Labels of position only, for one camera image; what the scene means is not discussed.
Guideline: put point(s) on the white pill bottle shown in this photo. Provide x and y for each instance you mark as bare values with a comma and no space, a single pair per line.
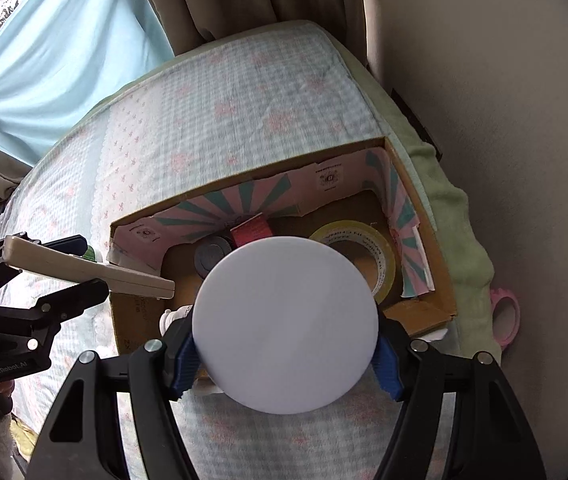
174,316

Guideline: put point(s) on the red box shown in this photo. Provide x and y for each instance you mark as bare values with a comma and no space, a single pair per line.
249,230

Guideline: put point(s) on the small dark jar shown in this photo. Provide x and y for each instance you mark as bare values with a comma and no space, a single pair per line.
211,255

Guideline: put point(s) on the checked floral bed sheet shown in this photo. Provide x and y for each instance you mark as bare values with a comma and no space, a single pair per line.
214,110

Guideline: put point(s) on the cardboard box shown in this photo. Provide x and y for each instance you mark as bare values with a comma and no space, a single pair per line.
344,210

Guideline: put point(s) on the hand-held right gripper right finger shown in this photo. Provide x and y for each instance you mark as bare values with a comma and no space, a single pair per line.
386,365

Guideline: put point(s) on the green under sheet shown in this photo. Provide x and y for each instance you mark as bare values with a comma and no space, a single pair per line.
444,195

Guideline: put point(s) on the light blue cloth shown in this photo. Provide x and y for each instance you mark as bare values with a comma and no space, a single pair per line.
64,50

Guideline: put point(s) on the green jar with white lid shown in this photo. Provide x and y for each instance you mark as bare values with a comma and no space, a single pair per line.
95,256

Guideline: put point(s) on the white remote control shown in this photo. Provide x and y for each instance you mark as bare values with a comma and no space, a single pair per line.
89,272

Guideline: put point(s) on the yellow tape roll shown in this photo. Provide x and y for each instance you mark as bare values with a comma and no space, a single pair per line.
384,260

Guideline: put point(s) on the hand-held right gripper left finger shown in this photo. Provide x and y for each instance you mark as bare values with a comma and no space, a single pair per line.
184,365

